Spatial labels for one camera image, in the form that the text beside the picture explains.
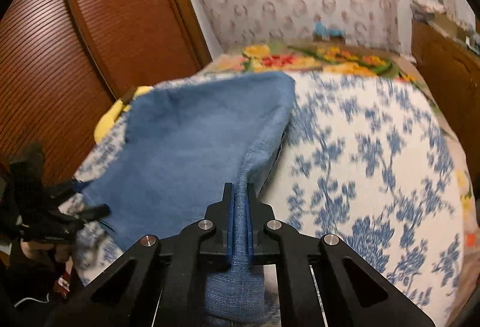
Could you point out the person left hand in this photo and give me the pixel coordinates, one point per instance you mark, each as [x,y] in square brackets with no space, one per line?
[60,252]

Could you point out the wooden sideboard cabinet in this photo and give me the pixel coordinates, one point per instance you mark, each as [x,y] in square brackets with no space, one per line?
[452,76]

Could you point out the white blue floral quilt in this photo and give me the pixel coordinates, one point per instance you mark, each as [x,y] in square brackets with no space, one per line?
[97,249]

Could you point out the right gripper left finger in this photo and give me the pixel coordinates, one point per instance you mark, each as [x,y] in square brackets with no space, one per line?
[157,282]

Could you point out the yellow plush toy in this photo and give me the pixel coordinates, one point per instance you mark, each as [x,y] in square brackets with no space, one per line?
[122,105]

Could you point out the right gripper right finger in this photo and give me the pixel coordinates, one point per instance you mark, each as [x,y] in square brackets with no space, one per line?
[322,281]

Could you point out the pink floral blanket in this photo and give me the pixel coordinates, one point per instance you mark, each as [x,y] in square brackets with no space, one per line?
[318,58]

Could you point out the cardboard box with blue cloth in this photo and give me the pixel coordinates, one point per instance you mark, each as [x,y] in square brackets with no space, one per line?
[324,33]

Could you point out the stack of papers and box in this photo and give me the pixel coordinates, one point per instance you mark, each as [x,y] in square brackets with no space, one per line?
[436,16]

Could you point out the blue denim jeans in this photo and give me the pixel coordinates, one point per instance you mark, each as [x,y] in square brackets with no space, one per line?
[182,144]

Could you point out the brown louvered wardrobe door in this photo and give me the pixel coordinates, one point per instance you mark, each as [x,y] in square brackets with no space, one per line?
[65,62]

